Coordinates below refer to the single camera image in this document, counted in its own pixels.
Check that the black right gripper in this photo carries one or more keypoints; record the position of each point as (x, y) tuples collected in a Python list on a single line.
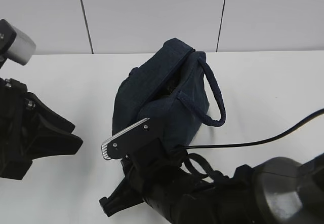
[(172, 184)]

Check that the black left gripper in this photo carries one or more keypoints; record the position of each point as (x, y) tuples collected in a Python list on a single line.
[(51, 134)]

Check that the dark blue fabric bag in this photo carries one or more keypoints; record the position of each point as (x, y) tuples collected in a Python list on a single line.
[(177, 86)]

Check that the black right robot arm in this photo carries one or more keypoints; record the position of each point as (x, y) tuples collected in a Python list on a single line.
[(279, 190)]

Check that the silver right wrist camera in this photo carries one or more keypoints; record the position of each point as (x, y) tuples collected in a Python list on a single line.
[(132, 138)]

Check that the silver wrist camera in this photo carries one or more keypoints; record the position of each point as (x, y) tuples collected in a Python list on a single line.
[(132, 138), (15, 44)]

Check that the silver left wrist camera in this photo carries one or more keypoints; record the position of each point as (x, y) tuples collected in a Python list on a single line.
[(15, 44)]

